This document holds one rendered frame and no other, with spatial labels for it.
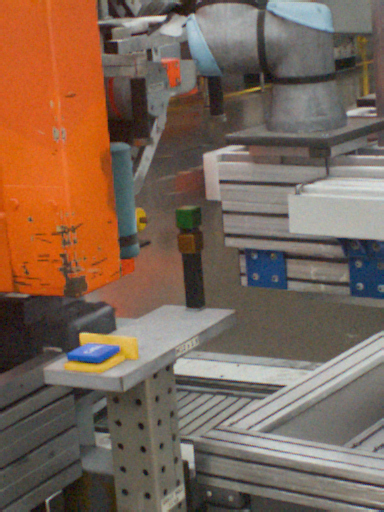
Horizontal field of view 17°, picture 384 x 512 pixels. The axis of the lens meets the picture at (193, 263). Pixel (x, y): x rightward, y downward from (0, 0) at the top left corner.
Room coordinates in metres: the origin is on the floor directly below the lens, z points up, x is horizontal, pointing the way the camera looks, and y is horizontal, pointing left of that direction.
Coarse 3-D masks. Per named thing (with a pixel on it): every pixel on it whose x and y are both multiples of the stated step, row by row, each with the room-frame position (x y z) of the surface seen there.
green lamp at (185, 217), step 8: (176, 208) 2.57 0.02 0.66; (184, 208) 2.56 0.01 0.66; (192, 208) 2.56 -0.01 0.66; (200, 208) 2.57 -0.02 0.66; (176, 216) 2.56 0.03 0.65; (184, 216) 2.55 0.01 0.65; (192, 216) 2.55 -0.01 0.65; (200, 216) 2.57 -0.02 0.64; (176, 224) 2.56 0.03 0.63; (184, 224) 2.55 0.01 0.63; (192, 224) 2.55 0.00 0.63; (200, 224) 2.57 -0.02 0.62
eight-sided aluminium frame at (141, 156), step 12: (108, 0) 3.25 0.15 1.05; (120, 0) 3.23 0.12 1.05; (132, 0) 3.26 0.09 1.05; (120, 12) 3.29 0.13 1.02; (132, 12) 3.26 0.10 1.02; (156, 48) 3.34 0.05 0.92; (156, 60) 3.33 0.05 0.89; (156, 120) 3.31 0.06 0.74; (132, 132) 3.32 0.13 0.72; (156, 132) 3.31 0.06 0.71; (132, 144) 3.29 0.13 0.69; (156, 144) 3.30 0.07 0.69; (132, 156) 3.28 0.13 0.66; (144, 156) 3.25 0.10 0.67; (132, 168) 3.23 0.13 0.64; (144, 168) 3.25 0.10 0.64
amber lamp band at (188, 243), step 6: (180, 234) 2.56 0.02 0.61; (186, 234) 2.56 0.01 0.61; (192, 234) 2.55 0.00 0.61; (198, 234) 2.56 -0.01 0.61; (180, 240) 2.56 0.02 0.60; (186, 240) 2.55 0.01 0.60; (192, 240) 2.55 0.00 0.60; (198, 240) 2.56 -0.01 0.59; (180, 246) 2.56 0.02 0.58; (186, 246) 2.55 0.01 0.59; (192, 246) 2.55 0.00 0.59; (198, 246) 2.56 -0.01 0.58; (180, 252) 2.56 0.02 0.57; (186, 252) 2.56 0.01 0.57; (192, 252) 2.55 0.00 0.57
